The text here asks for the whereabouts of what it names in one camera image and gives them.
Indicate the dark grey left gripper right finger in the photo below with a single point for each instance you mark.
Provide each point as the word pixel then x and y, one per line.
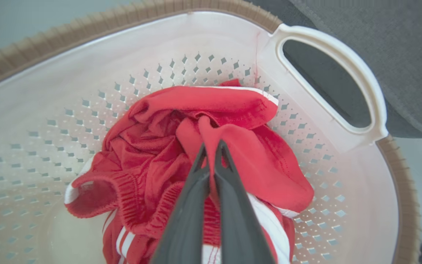
pixel 236 223

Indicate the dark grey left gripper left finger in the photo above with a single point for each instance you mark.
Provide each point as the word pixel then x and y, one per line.
pixel 187 220

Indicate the red garment with white stripes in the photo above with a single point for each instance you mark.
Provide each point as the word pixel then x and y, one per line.
pixel 113 244

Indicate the red shorts with white trim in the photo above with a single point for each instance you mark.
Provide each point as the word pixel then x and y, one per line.
pixel 233 106

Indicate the white plastic laundry basket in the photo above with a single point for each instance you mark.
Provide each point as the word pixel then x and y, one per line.
pixel 68 80

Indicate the grey fabric sofa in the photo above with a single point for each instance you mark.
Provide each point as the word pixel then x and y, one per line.
pixel 398 44

